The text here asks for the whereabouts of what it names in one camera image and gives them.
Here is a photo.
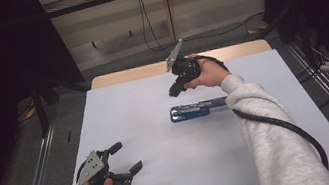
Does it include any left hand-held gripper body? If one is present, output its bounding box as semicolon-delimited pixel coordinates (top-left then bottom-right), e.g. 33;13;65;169
70;143;135;185

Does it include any black metal stand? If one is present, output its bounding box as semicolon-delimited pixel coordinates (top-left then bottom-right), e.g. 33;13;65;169
26;68;96;140

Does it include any white board sheet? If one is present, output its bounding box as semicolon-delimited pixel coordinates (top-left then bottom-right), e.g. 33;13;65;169
44;40;329;185

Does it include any right hand-held gripper black cable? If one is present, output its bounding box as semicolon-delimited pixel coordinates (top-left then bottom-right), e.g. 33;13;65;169
192;35;329;185

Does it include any wooden table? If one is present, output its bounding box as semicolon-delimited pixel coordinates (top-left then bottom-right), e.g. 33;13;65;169
86;37;275;91

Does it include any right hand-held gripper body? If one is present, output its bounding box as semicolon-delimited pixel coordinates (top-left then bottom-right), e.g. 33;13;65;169
161;36;204;90

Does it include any person's right hand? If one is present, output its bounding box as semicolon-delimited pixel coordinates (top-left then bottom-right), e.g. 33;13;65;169
179;47;233;93

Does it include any blue stapler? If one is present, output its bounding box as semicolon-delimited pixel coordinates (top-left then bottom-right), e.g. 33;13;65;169
168;95;232;125

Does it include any black floor cable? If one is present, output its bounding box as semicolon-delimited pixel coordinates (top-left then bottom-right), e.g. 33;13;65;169
180;10;268;44

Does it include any black hanging cable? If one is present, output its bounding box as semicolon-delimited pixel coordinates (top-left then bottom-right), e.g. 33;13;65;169
136;0;171;59

